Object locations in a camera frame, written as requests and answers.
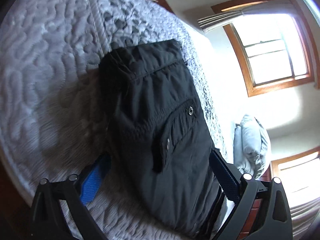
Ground wooden window frame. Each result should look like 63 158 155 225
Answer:
212 0 319 97

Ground grey curtain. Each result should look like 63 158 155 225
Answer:
197 0 298 33

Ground side wooden window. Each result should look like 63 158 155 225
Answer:
269 147 320 230

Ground black padded pants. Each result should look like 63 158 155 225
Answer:
99 40 225 239

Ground dark wood headboard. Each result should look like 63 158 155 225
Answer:
238 167 271 239

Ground folded grey blue duvet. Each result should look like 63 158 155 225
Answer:
233 114 271 179

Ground grey quilted mattress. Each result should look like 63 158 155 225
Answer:
0 0 235 240

